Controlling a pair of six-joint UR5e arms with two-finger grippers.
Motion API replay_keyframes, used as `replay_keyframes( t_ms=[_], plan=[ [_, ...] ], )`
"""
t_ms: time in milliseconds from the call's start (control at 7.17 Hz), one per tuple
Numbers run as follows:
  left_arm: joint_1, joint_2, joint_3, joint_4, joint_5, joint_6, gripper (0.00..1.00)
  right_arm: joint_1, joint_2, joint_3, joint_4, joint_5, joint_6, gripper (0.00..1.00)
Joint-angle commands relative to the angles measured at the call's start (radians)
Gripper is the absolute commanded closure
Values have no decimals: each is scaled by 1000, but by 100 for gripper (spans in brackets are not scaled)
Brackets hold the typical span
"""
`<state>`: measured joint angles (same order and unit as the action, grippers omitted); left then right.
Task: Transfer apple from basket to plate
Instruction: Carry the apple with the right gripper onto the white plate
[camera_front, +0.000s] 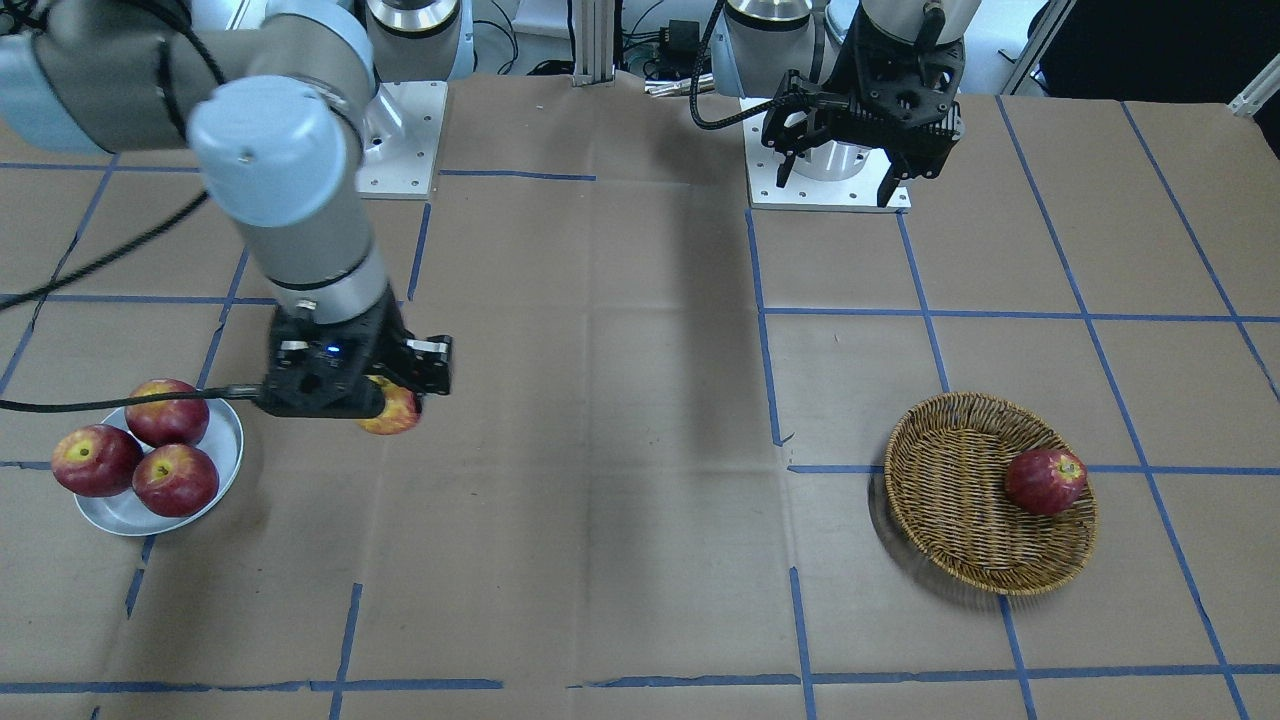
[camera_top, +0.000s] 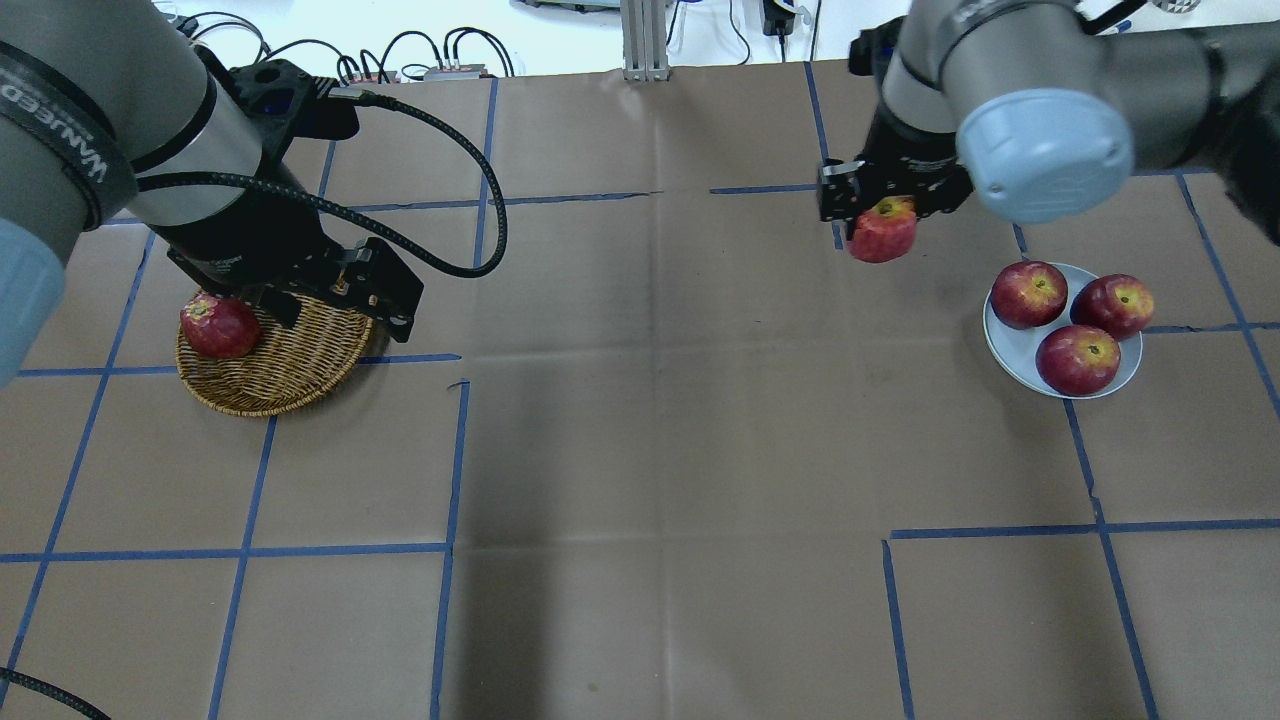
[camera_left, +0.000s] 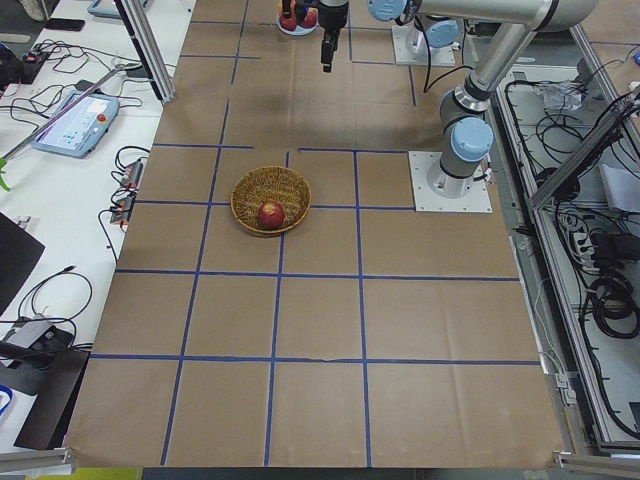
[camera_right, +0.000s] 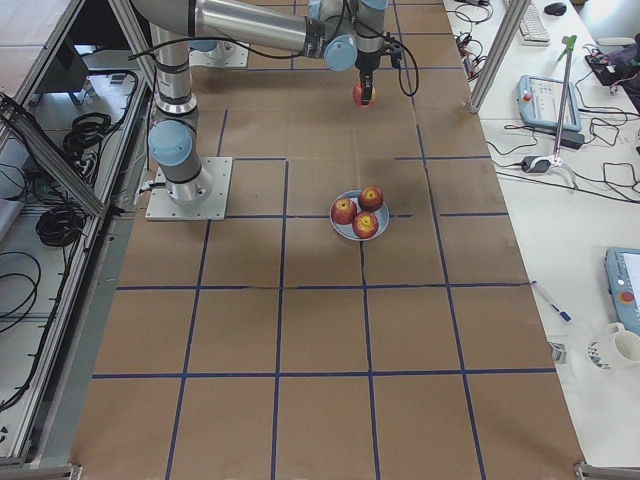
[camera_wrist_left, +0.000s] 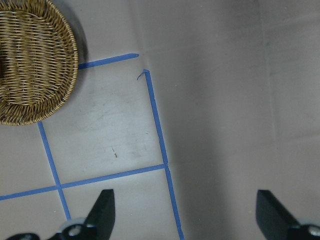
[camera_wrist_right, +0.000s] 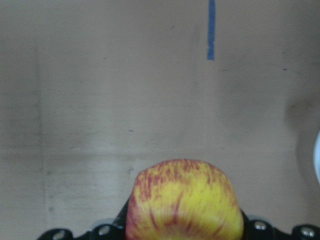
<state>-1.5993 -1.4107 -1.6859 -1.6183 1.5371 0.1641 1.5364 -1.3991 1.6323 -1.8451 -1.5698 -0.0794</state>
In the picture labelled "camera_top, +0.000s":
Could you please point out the woven wicker basket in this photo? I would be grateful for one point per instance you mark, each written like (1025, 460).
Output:
(286, 370)

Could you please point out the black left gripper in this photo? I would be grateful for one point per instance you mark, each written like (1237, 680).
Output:
(258, 238)

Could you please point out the dark red basket apple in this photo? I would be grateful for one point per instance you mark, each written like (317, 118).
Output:
(220, 328)

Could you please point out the red yellow apple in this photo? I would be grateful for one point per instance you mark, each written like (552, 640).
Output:
(885, 232)

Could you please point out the light blue plate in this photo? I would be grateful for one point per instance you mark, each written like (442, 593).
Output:
(1015, 351)

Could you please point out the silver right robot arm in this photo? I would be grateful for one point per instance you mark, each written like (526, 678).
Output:
(1029, 107)

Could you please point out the red plate apple front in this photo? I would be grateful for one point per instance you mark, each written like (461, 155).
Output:
(1078, 360)

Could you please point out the aluminium frame post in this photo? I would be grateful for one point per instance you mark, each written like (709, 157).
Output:
(645, 57)

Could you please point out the red plate apple back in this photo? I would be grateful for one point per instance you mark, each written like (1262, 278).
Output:
(1119, 304)

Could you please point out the red plate apple left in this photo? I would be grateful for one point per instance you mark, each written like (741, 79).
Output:
(1029, 294)

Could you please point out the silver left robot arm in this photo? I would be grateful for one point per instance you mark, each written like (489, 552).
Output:
(107, 107)

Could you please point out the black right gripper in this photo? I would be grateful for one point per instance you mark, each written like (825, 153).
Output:
(912, 150)

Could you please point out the red plate apple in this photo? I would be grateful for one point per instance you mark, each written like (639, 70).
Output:
(1029, 294)
(1119, 304)
(1078, 360)

